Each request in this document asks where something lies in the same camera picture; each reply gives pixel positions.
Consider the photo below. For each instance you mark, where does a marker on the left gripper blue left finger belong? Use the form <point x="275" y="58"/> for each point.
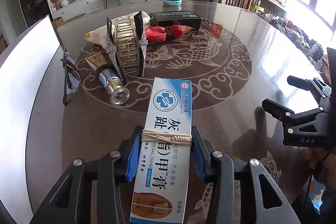
<point x="134" y="146"/>

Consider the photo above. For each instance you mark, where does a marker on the cream knit glove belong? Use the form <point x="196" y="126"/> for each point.
<point x="100" y="36"/>
<point x="145" y="18"/>

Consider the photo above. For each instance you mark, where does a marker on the black framed glasses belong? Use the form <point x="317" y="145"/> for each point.
<point x="72" y="78"/>

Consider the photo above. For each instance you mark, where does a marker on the rhinestone gold hair clip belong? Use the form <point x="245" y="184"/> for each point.
<point x="128" y="47"/>

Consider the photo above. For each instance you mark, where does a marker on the red candy pouch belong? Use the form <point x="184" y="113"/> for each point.
<point x="159" y="34"/>

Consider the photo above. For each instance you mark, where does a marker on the brown cardboard carton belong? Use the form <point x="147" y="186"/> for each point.
<point x="57" y="22"/>

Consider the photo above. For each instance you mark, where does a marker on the gold cosmetic tube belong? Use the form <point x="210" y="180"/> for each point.
<point x="108" y="78"/>

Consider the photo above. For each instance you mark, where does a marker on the red flower vase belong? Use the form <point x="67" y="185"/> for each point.
<point x="56" y="4"/>

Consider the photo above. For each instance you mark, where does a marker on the blue white medicine box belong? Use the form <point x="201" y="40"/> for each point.
<point x="162" y="177"/>

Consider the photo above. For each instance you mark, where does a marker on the black rectangular box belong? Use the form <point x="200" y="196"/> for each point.
<point x="184" y="18"/>

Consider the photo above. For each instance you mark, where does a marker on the white tv console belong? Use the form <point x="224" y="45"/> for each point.
<point x="89" y="6"/>

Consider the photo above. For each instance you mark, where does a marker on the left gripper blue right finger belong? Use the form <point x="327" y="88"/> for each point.
<point x="199" y="154"/>

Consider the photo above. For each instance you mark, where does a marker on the white cardboard box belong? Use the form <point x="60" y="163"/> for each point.
<point x="23" y="66"/>

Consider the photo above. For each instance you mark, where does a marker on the teal white round container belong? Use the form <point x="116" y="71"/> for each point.
<point x="172" y="2"/>

